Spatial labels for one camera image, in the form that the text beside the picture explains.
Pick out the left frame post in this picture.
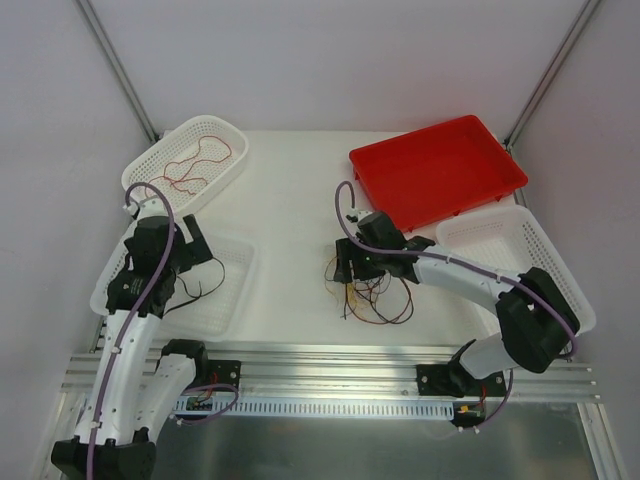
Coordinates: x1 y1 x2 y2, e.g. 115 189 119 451
73 0 159 143

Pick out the red wire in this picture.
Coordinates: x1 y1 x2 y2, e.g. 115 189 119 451
144 134 234 206

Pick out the aluminium mounting rail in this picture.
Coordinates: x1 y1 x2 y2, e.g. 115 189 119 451
62 341 604 404

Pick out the right frame post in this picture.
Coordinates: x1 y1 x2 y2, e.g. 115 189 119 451
503 0 604 153

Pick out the white perforated basket right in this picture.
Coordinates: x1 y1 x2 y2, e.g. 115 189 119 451
436 205 596 332

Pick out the frame post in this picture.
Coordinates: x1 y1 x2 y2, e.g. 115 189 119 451
503 0 604 153
73 0 159 143

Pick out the white perforated basket far left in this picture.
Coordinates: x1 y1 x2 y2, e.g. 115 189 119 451
121 115 250 216

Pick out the black wire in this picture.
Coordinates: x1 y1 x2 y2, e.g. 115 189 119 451
164 257 226 316

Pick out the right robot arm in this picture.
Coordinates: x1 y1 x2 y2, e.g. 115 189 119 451
338 210 581 398

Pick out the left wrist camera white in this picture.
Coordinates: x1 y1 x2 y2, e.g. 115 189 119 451
123 196 167 220

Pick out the white slotted cable duct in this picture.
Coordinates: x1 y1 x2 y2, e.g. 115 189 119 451
173 394 454 421

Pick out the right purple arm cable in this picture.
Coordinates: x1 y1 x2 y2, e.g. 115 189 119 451
334 180 581 356

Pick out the red plastic tray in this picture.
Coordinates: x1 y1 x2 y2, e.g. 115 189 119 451
349 115 528 232

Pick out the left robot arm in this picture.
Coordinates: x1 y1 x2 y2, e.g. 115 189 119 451
51 215 213 479

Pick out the white perforated basket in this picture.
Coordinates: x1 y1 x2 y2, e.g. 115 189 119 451
89 219 260 346
121 115 250 216
436 205 596 332

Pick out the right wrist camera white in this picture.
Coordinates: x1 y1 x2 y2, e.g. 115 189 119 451
345 209 372 224

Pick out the white perforated basket near left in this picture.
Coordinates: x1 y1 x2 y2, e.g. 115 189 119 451
89 219 260 346

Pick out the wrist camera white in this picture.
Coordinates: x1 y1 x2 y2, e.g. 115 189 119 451
123 196 167 220
345 209 372 224

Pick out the bundle of coloured wires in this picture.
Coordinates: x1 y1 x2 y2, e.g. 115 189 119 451
323 249 416 326

